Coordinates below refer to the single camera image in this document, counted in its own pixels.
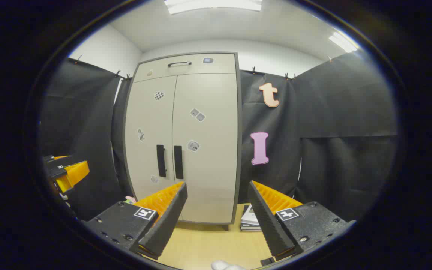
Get beige double-door shoe cabinet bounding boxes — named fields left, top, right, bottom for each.
left=123, top=52, right=243, bottom=230

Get beige cabinet door square stickers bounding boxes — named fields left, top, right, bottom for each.
left=172, top=73, right=238, bottom=224

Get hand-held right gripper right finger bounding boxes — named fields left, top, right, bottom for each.
left=247, top=181, right=357, bottom=262

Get black backdrop cloth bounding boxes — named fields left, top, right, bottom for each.
left=40, top=51, right=398, bottom=222

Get beige cabinet door checkered sticker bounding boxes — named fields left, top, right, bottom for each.
left=124, top=76, right=178, bottom=205

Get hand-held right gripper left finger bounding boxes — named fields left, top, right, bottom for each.
left=82, top=182, right=188, bottom=260

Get narrow ceiling light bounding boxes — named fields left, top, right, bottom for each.
left=328, top=32, right=358, bottom=53

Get black cabinet door handle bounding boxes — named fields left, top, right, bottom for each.
left=156, top=144, right=167, bottom=178
left=174, top=145, right=184, bottom=180

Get stack of magazines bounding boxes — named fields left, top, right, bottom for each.
left=240, top=204, right=263, bottom=231

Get large ceiling light panel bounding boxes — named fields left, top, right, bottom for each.
left=163, top=0, right=263, bottom=15

